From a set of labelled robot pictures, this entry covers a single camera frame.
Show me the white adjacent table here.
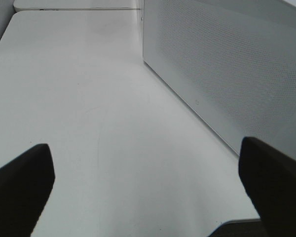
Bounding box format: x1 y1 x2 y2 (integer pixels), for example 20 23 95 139
13 0 144 12

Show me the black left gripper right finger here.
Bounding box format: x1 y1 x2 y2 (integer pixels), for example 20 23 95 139
238 137 296 237

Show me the white microwave door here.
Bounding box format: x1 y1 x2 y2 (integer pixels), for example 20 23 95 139
143 0 296 160

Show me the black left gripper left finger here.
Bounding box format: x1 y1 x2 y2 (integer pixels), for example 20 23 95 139
0 144 55 237

